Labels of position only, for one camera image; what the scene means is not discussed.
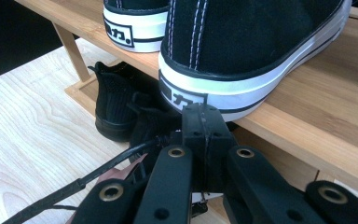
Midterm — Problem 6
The black white canvas sneaker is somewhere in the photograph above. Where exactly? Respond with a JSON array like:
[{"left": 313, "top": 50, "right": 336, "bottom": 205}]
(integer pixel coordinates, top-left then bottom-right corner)
[
  {"left": 102, "top": 0, "right": 171, "bottom": 53},
  {"left": 158, "top": 0, "right": 353, "bottom": 122}
]

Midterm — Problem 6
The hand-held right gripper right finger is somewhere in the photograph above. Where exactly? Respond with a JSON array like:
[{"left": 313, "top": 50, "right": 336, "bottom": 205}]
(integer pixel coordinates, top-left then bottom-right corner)
[{"left": 205, "top": 105, "right": 237, "bottom": 191}]

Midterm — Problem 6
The wooden shoe rack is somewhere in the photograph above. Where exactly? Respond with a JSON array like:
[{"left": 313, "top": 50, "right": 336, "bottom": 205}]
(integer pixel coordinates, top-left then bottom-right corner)
[{"left": 15, "top": 0, "right": 358, "bottom": 203}]

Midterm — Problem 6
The black slip-on shoe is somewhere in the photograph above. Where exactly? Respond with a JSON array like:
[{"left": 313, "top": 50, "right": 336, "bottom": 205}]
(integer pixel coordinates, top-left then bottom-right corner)
[{"left": 88, "top": 61, "right": 157, "bottom": 143}]

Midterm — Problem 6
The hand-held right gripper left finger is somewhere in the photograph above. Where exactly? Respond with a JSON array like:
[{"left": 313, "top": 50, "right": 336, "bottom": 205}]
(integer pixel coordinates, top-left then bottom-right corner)
[{"left": 181, "top": 103, "right": 209, "bottom": 192}]

